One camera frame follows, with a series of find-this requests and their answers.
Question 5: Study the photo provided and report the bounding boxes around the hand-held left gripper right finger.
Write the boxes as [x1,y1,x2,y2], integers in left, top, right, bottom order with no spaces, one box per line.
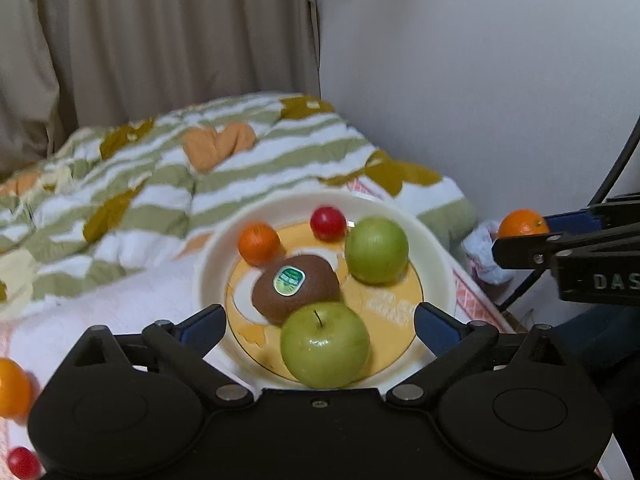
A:
[385,302,577,408]

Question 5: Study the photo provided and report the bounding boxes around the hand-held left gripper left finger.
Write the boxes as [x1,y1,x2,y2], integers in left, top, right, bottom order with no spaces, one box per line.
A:
[65,303,257,409]

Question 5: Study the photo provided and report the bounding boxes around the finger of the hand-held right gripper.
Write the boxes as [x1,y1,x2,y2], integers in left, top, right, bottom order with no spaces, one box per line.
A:
[492,224,640,271]
[543,194,640,234]

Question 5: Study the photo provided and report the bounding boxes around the small mandarin orange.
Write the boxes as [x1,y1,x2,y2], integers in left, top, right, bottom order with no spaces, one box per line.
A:
[238,223,283,267]
[498,209,550,240]

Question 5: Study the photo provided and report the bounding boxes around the brown kiwi with green sticker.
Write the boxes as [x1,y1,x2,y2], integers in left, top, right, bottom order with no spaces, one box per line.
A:
[250,254,341,326]

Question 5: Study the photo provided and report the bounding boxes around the cream plate with yellow cartoon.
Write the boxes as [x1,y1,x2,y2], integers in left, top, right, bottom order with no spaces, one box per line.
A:
[194,191,457,391]

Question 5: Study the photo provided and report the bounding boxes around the small green apple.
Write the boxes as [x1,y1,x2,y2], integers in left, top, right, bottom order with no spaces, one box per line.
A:
[344,216,410,286]

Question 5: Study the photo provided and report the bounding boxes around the large green apple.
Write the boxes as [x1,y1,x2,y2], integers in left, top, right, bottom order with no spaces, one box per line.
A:
[279,302,372,390]

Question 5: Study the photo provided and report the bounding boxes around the red cherry tomato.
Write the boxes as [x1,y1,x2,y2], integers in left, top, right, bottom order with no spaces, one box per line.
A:
[309,206,348,241]
[7,447,42,480]

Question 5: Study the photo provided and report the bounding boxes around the white plastic bag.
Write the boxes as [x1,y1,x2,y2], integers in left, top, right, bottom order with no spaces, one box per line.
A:
[462,220,517,287]

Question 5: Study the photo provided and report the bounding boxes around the dark cloth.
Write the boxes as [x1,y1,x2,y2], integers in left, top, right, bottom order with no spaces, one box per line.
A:
[551,302,640,401]

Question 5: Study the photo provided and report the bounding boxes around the pink floral tablecloth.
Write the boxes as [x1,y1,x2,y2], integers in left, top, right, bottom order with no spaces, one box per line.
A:
[0,177,518,480]

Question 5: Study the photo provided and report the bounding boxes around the green and white floral blanket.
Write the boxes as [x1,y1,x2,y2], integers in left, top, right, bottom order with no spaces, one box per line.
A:
[0,92,479,321]

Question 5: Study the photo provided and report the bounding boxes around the large orange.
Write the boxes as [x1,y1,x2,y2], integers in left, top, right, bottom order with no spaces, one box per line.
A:
[0,357,34,419]

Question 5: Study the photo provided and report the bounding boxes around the beige curtain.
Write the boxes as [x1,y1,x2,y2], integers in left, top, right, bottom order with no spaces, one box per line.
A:
[0,0,321,181]

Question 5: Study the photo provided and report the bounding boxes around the black cable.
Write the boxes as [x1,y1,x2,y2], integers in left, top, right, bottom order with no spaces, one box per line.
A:
[497,117,640,311]

